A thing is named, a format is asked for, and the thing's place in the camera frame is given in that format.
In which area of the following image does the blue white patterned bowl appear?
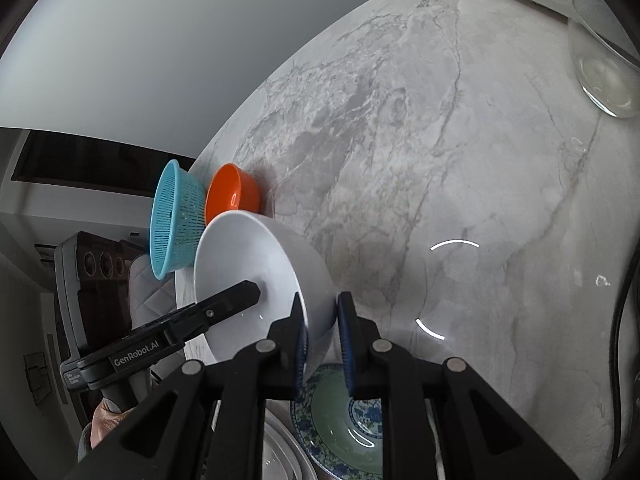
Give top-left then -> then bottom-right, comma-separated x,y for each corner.
290,364 -> 383,479

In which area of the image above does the small white bowl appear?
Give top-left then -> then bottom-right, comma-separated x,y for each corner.
193,210 -> 337,377

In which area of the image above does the white oval plate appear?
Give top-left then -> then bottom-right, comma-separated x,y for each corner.
262,410 -> 318,480

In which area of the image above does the orange plastic bowl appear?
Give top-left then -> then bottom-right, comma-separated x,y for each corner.
204,164 -> 262,224

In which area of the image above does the left hand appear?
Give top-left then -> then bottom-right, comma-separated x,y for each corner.
89,399 -> 134,448

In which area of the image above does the grey quilted chair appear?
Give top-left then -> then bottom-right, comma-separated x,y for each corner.
128,255 -> 177,330

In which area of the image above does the turquoise plastic colander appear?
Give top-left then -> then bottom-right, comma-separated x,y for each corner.
150,159 -> 205,281

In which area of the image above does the clear glass cup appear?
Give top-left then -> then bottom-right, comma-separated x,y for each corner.
568,0 -> 639,118

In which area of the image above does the black power cable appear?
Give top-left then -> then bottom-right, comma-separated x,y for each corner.
606,259 -> 640,478

